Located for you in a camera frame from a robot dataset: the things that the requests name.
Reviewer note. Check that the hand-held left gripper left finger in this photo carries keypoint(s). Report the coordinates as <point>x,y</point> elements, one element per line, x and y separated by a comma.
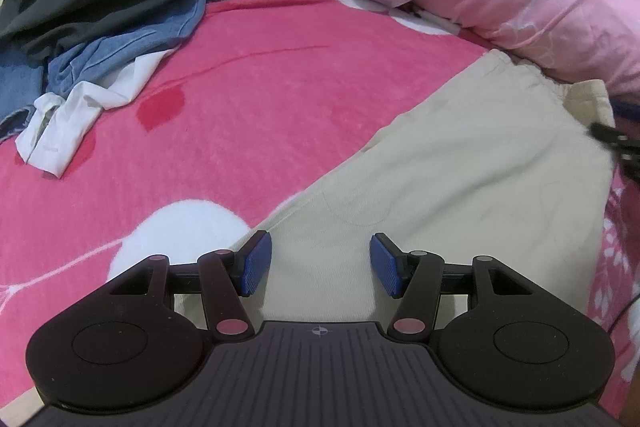
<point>257,264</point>

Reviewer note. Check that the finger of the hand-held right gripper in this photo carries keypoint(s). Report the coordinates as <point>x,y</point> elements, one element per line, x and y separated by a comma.
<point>622,147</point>

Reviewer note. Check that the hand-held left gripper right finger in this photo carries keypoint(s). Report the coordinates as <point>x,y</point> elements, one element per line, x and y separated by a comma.
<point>385,264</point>

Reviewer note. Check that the beige pants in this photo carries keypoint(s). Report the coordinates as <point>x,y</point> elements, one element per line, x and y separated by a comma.
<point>450,157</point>

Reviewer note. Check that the pink floral bed sheet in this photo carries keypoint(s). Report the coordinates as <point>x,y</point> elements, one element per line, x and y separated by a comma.
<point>240,107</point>

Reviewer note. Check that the white shirt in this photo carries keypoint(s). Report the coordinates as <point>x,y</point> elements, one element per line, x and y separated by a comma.
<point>70,122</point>

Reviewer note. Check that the blue jeans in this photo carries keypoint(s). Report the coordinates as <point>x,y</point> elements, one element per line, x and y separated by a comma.
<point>125,42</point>

